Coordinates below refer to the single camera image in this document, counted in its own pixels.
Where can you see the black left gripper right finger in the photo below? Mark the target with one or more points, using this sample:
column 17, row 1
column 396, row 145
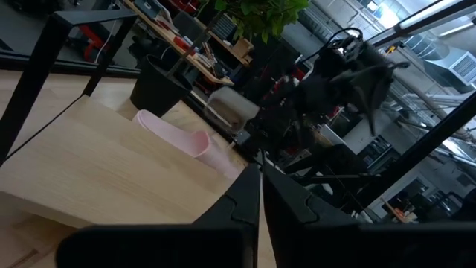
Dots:
column 334, row 245

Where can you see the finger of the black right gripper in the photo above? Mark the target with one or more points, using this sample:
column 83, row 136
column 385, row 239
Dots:
column 372, row 108

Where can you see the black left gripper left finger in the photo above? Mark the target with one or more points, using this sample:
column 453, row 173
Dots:
column 223, row 242

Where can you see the pink foam slide sandal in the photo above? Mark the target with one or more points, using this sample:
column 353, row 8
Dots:
column 178, row 137

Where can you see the grey foam slide sandal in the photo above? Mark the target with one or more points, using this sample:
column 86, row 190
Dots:
column 234, row 104

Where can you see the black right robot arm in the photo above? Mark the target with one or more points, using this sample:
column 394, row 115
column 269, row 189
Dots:
column 290, row 111

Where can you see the wooden storage shelf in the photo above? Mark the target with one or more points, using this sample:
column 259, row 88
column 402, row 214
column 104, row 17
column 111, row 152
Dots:
column 238, row 48

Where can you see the black diagonal rig strut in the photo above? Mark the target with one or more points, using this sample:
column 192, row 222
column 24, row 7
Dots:
column 420, row 149

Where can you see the overhead light bar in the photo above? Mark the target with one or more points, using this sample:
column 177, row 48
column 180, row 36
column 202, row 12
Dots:
column 427, row 18

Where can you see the green leafy plant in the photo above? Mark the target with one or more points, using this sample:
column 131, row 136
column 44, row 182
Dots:
column 260, row 16

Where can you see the black plant pot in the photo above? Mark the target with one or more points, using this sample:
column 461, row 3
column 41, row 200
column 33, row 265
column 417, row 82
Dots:
column 156, row 89

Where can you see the long wooden workbench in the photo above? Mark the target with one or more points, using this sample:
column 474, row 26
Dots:
column 171, row 37

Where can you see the silver ventilation duct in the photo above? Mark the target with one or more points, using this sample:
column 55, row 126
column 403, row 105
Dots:
column 457, row 65

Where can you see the wooden shelf with black frame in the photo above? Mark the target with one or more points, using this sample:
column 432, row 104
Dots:
column 93, row 160

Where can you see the red cart frame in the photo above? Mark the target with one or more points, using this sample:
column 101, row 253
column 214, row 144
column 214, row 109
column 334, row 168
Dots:
column 89, row 41

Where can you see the black aluminium table frame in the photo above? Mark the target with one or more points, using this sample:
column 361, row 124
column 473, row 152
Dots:
column 37, row 63

